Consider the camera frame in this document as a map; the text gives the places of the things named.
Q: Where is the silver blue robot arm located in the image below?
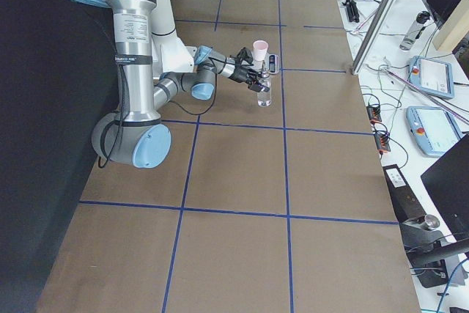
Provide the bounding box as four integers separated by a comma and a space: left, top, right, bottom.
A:
71, 0, 269, 168

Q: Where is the black folded tripod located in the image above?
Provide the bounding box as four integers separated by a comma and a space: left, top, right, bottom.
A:
343, 0, 360, 23

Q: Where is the grabber stick pink shaft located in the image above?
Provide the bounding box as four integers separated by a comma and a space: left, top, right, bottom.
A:
383, 68, 469, 125

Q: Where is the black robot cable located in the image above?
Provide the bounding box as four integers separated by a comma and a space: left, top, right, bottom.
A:
97, 52, 239, 169

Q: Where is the far blue teach pendant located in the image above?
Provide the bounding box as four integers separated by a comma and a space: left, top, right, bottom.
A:
408, 56, 455, 99

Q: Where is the blue teach pendant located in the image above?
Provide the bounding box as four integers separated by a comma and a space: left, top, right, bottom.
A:
406, 106, 463, 158
408, 56, 455, 99

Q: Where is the black orange terminal strip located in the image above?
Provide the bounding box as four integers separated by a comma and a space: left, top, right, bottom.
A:
366, 105, 391, 155

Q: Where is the near blue teach pendant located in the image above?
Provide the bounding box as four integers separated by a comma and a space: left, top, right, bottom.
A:
406, 106, 463, 158

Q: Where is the clear water bottle black cap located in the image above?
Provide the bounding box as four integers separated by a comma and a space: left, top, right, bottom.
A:
399, 11, 431, 51

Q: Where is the clear glass sauce bottle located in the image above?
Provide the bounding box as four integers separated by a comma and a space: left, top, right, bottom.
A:
257, 62, 272, 107

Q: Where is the grey digital kitchen scale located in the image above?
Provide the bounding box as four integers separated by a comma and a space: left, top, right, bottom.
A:
264, 54, 281, 75

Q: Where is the pink plastic cup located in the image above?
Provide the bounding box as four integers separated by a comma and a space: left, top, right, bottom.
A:
252, 40, 269, 62

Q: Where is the white pillar with base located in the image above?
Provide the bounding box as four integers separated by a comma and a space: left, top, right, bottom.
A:
150, 0, 194, 79

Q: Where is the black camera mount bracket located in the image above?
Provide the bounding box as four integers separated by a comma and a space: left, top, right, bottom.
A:
237, 47, 254, 65

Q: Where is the black monitor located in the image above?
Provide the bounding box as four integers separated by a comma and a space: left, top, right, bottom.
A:
421, 136, 468, 239

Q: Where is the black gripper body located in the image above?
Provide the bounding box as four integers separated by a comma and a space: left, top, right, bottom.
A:
231, 65, 258, 84

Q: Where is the black box white label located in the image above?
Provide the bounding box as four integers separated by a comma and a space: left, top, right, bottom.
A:
383, 164, 426, 223

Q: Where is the aluminium frame post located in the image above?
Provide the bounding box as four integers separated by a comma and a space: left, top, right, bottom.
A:
351, 0, 396, 75

